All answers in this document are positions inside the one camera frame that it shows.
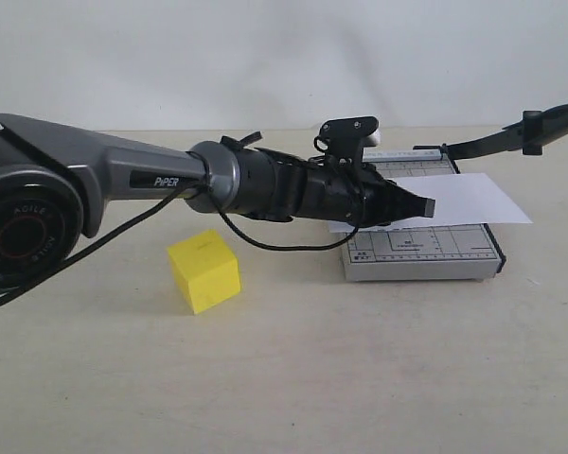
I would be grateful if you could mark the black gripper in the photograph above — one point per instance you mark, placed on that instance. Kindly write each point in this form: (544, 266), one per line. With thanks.
(357, 197)

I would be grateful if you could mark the white paper sheet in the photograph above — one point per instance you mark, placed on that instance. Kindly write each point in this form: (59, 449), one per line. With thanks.
(460, 199)

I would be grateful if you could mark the black cutter blade arm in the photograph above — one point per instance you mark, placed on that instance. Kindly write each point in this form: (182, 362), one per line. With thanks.
(530, 135)

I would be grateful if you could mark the yellow foam cube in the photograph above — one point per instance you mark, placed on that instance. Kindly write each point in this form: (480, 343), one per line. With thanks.
(205, 270)

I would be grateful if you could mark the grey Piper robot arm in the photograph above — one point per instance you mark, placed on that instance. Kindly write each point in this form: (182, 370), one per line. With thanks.
(56, 181)

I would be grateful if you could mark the grey paper cutter base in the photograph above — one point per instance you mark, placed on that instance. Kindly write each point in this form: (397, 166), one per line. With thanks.
(465, 252)

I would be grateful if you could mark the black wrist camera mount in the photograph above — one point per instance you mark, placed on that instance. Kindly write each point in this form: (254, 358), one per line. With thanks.
(344, 139)

